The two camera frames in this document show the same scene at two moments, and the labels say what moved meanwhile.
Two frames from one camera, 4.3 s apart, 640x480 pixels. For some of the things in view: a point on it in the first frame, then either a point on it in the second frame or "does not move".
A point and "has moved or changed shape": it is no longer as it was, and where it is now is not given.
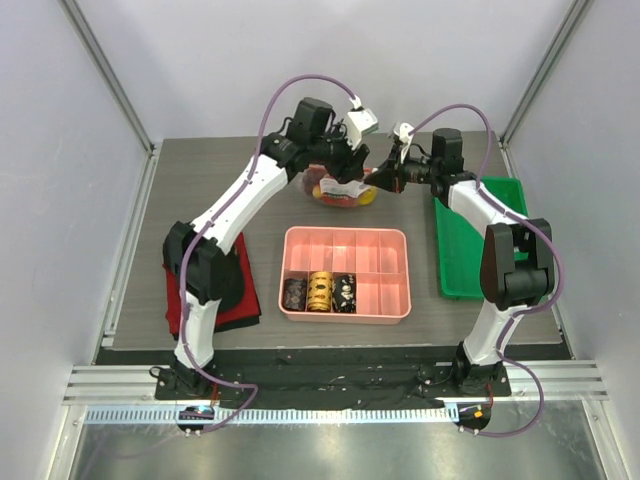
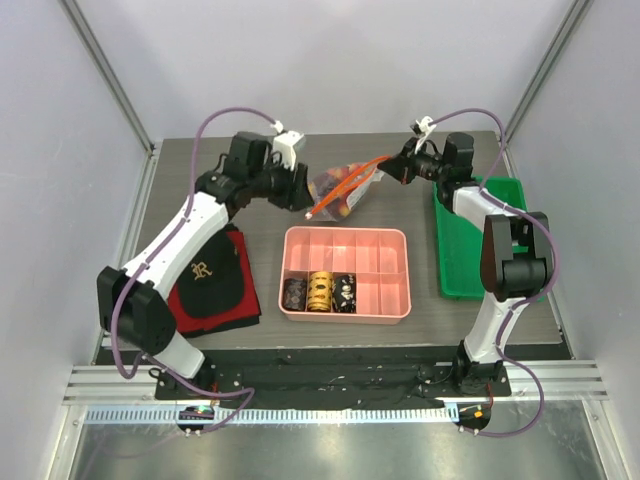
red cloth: x=247 y=309 does not move
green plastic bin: x=460 y=244 does not move
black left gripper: x=351 y=165 -> x=297 y=195
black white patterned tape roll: x=344 y=292 does not move
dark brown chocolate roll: x=295 y=290 does not move
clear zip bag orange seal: x=326 y=189 has moved or changed shape
